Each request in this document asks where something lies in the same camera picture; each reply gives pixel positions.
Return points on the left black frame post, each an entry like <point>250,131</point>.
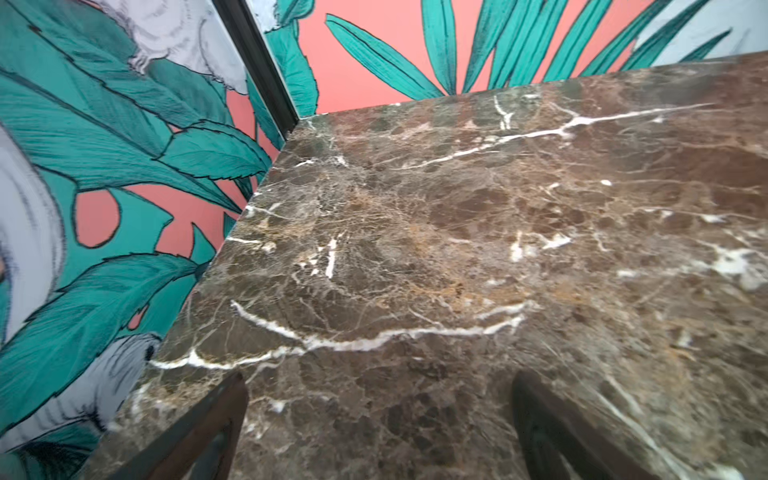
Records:
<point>260,64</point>

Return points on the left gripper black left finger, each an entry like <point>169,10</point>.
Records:
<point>199,445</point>

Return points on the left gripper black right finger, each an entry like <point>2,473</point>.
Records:
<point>553,434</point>

